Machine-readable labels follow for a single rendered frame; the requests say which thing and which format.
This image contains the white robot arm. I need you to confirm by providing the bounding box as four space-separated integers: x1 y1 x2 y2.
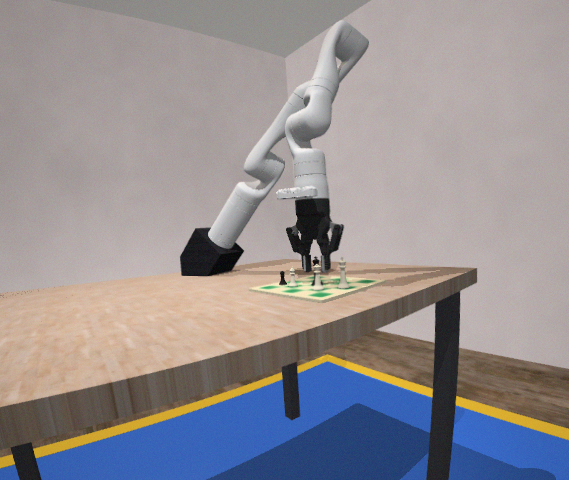
208 20 369 249

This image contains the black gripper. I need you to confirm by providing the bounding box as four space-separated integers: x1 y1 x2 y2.
286 198 344 273

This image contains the green and cream chessboard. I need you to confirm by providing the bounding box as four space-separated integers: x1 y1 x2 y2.
249 275 386 303

